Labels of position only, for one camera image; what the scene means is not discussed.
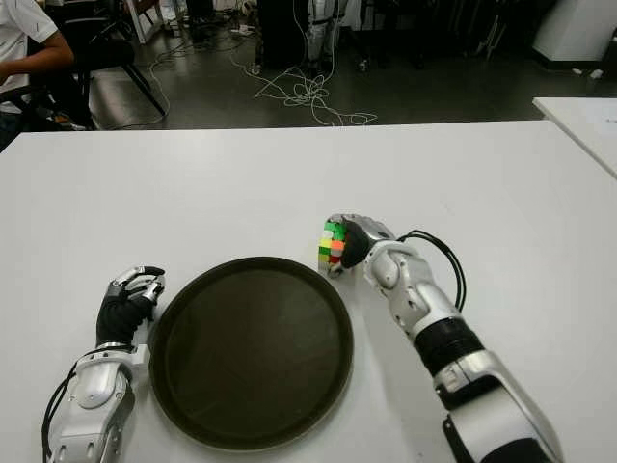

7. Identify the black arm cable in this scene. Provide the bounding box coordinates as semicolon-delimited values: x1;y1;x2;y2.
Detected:
397;230;468;310
40;361;83;463

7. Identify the white neighbouring table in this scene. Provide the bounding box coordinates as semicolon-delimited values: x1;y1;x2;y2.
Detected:
532;95;617;179

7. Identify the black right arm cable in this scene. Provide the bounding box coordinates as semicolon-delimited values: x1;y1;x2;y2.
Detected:
397;230;468;310

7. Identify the white metal frame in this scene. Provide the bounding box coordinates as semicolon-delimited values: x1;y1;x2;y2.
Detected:
125;0;168;45

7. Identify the dark brown round plate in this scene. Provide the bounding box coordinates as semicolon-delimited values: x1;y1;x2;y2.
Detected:
148;256;356;452

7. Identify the seated person white shirt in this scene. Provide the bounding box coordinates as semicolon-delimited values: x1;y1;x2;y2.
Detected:
0;0;76;150

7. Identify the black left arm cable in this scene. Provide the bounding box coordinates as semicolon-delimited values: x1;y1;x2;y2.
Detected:
40;361;83;463

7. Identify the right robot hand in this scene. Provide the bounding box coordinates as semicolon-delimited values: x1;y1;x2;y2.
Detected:
322;213;396;281

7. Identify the black chair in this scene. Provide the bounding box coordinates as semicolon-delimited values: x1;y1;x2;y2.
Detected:
0;0;168;131

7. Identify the white pedestal cabinet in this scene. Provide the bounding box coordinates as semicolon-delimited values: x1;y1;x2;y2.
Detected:
529;0;617;64

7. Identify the black cabinet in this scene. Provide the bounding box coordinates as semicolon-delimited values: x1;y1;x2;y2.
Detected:
257;0;314;71

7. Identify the multicoloured Rubik's cube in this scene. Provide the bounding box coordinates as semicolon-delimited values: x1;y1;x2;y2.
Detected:
316;219;349;279

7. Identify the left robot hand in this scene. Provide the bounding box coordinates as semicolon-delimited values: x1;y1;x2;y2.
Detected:
94;264;167;348

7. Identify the tangled white floor cable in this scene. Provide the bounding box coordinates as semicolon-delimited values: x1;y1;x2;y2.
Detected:
229;0;380;127

